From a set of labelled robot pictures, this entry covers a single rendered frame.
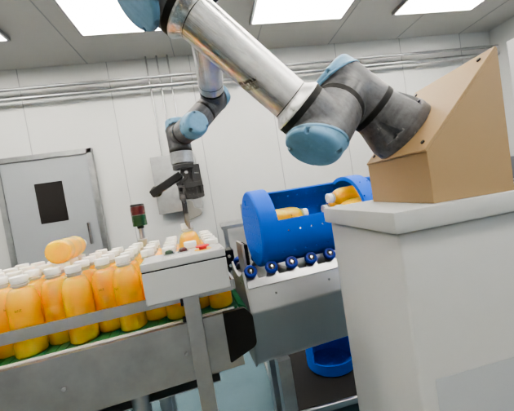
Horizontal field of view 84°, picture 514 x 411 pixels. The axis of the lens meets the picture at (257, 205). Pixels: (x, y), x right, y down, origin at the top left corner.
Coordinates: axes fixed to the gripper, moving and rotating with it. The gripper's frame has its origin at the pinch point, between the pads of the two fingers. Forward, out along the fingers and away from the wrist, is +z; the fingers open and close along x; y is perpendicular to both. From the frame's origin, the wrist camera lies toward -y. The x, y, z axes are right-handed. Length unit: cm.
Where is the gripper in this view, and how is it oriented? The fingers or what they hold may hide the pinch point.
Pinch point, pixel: (187, 224)
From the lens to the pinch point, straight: 99.4
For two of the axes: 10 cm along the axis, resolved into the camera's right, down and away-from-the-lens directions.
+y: 9.5, -1.6, 2.5
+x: -2.5, 0.1, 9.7
